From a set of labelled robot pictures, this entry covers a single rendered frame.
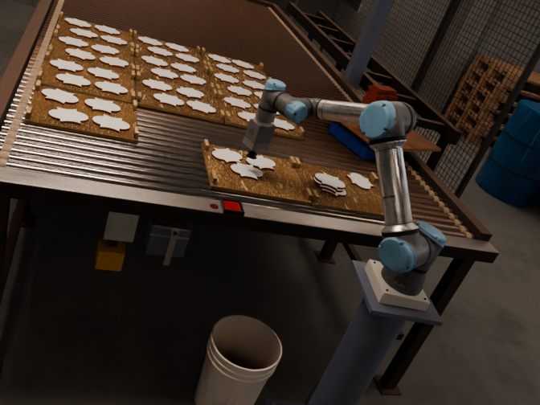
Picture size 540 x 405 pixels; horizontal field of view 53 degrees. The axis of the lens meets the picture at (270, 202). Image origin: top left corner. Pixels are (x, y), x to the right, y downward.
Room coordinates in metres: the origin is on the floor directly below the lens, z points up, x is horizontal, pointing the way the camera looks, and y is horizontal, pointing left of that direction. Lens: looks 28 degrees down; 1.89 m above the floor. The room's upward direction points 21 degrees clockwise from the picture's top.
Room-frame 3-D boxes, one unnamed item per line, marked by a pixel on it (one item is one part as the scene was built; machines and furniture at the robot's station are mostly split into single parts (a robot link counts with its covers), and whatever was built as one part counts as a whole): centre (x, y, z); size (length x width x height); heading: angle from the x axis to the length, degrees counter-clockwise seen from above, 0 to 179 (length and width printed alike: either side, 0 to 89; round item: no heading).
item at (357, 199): (2.14, -0.28, 0.93); 0.41 x 0.35 x 0.02; 113
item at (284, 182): (1.98, 0.10, 0.93); 0.41 x 0.35 x 0.02; 112
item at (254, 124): (1.96, 0.14, 1.11); 0.10 x 0.09 x 0.16; 49
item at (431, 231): (1.62, -0.53, 1.08); 0.13 x 0.12 x 0.14; 144
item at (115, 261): (1.51, 0.46, 0.74); 0.09 x 0.08 x 0.24; 114
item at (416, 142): (2.85, -0.41, 1.03); 0.50 x 0.50 x 0.02; 45
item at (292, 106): (1.90, 0.04, 1.27); 0.11 x 0.11 x 0.08; 54
